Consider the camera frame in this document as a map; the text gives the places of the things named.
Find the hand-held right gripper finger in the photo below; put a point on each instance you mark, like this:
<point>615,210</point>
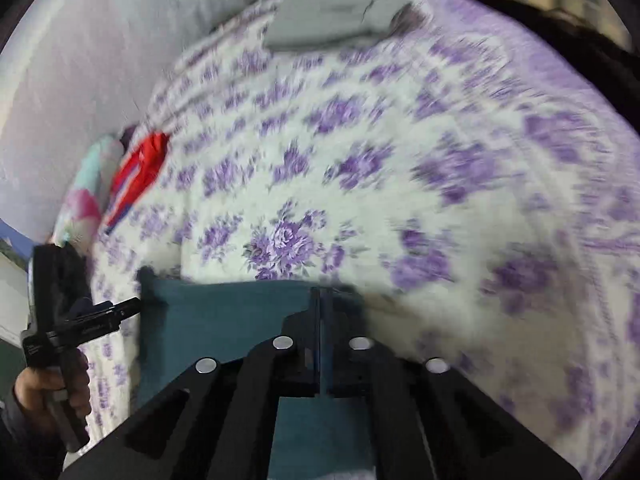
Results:
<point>326,340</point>
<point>314,325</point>

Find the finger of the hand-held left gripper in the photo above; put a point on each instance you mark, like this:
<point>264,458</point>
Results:
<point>107,315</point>

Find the teal pants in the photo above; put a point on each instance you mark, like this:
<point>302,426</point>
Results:
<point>210,330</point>

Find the person's left forearm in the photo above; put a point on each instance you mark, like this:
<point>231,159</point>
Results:
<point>25,452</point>

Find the grey folded pants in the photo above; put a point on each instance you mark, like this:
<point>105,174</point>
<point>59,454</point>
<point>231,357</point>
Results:
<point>330,15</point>

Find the person's left hand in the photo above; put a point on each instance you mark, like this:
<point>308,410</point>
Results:
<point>35,390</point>

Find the floral pillow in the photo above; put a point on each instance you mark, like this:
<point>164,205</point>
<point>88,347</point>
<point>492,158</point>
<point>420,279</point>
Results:
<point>85,195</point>

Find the red striped shorts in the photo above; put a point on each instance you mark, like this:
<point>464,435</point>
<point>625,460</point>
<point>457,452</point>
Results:
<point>140,175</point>

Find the purple floral bedspread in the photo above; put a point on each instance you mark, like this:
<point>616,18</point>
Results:
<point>400,185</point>

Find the white lace headboard cover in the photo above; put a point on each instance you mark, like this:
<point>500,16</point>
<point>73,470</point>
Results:
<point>100,60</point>

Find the dark bed frame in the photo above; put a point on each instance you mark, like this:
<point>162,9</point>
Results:
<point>590,50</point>

